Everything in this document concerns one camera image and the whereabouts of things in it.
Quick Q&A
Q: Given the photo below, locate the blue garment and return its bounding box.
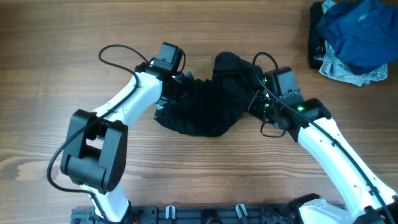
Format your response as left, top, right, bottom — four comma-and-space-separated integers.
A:
317, 0, 397, 75

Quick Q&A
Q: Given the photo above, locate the light grey garment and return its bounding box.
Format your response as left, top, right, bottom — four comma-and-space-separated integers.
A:
319, 1, 388, 86

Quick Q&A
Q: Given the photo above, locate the black garment in pile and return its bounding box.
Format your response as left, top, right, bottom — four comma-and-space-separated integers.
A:
308, 2, 326, 69

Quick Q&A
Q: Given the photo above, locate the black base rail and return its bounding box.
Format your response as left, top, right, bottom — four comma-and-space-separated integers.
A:
70, 203, 348, 224

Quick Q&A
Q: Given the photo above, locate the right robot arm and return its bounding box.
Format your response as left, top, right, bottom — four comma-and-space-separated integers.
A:
246, 90, 397, 223

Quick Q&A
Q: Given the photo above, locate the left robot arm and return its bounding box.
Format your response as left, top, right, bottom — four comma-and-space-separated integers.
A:
58, 61, 193, 223

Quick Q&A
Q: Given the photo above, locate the black polo shirt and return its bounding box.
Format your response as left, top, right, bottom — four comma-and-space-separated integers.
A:
154, 52, 263, 137

